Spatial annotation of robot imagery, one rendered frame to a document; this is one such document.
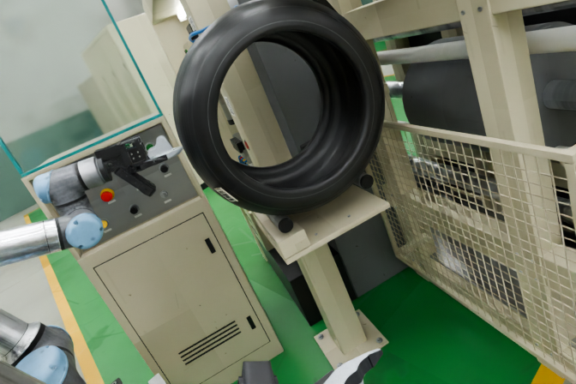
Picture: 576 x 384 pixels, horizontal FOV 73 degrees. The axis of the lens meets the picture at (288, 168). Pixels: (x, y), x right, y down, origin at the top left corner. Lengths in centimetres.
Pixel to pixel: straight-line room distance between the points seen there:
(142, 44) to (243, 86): 346
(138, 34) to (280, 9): 385
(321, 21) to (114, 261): 123
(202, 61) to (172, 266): 102
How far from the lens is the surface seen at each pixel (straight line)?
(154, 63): 479
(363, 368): 47
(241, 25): 100
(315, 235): 122
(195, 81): 98
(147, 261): 175
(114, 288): 180
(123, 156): 107
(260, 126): 142
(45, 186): 111
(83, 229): 97
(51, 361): 110
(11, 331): 120
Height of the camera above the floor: 140
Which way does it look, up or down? 19 degrees down
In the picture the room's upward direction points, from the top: 23 degrees counter-clockwise
